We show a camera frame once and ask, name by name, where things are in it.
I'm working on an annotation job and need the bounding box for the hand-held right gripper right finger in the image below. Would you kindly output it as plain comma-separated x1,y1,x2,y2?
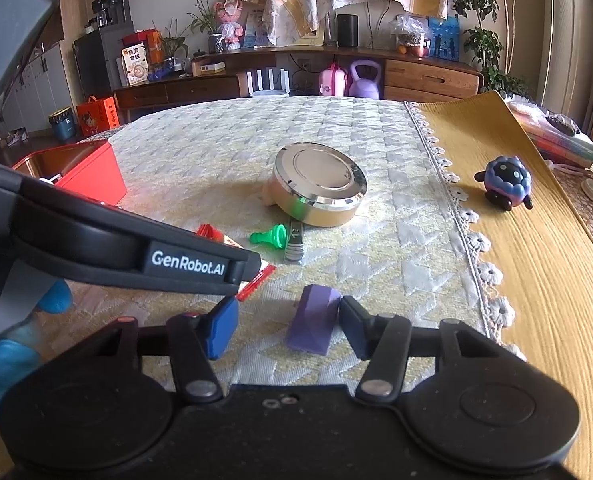
340,296,507,403

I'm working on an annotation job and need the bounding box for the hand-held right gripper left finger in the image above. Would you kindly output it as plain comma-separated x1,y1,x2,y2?
84,296,240,404

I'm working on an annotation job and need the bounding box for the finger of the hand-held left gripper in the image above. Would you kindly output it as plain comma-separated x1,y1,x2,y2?
14,179,260,267

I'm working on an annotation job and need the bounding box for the red wrapper packet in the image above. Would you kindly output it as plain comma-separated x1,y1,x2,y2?
196,222,278,302

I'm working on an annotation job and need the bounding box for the purple block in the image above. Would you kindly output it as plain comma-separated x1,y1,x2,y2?
286,284,341,356

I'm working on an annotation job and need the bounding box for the red tin box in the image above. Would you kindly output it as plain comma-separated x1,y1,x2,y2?
11,140,128,207

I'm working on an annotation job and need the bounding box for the green chess pawn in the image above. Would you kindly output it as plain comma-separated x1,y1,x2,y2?
250,224,288,250

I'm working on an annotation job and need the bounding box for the silver nail clipper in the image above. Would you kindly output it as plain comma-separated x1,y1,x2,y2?
283,219,306,264

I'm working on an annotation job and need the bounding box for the round silver tin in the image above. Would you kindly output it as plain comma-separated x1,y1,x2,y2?
263,142,368,227

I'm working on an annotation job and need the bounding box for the blue sheep toy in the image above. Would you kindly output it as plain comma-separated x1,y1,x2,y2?
475,155,535,212

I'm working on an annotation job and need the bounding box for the person's left hand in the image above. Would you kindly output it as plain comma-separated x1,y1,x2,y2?
0,280,73,423

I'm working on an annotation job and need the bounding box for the orange gift bag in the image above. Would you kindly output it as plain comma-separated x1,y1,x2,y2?
76,96,121,137

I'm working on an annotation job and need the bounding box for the teal bucket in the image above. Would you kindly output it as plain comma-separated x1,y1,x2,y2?
48,106,79,141

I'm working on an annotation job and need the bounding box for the cereal box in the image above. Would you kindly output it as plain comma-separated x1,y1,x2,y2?
121,46,150,87

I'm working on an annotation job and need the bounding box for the white storage cupboard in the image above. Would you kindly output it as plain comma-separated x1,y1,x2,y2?
0,44,78,147

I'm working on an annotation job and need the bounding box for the black mini fridge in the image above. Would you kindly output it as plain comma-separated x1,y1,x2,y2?
72,22,136,127

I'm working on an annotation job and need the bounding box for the small wooden box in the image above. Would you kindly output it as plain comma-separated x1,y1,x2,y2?
192,59,226,77

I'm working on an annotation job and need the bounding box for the red gift box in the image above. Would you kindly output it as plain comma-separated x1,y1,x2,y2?
122,29,165,66

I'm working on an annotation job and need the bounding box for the small potted plant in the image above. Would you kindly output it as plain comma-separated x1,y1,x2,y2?
158,22,190,62

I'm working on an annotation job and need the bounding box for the white router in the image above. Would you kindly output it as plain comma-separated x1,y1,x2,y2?
246,70,292,99

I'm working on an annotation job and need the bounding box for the quilted cream table mat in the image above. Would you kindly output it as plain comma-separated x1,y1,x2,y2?
66,96,518,392

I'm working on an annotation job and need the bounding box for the potted orchid plant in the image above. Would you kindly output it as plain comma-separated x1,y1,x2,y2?
188,0,228,55

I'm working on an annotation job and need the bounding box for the black coffee machine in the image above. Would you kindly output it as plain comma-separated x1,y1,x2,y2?
88,0,130,34

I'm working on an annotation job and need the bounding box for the pink doll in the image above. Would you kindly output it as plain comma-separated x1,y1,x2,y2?
213,0,250,51

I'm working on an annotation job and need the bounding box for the pink toy suitcase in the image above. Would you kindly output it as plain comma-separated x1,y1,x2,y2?
318,62,348,97

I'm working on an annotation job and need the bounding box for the purple kettlebell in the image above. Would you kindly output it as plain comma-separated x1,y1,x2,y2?
348,60,381,100

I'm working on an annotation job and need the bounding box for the wooden TV cabinet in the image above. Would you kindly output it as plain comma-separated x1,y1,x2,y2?
113,42,485,124

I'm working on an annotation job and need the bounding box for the stack of plastic folders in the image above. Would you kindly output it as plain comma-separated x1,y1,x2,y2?
505,100,593,167

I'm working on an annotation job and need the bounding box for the black speaker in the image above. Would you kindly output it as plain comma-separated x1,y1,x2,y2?
337,14,359,49

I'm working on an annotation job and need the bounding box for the plastic bag of fruit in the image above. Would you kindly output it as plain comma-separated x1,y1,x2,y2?
391,15,432,57

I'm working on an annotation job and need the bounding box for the potted green tree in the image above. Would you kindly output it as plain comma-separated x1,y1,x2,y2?
450,0,543,99

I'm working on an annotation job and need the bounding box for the cream standing air conditioner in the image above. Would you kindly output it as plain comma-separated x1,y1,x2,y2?
545,0,593,111

